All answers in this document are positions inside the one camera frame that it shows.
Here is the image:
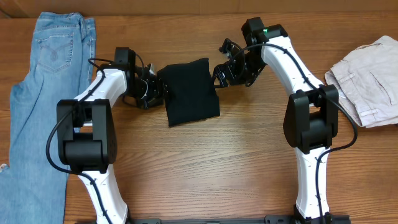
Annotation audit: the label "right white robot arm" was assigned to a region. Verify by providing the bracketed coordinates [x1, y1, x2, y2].
[213, 17, 338, 223]

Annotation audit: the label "blue denim jeans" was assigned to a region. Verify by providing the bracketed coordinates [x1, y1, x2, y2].
[1, 12, 96, 223]

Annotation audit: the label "black t-shirt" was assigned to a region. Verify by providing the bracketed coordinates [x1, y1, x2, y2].
[157, 58, 220, 127]

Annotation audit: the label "beige cargo shorts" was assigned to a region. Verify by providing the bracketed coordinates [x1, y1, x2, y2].
[325, 35, 397, 128]

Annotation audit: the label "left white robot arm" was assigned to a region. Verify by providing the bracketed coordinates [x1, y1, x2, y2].
[50, 47, 164, 223]

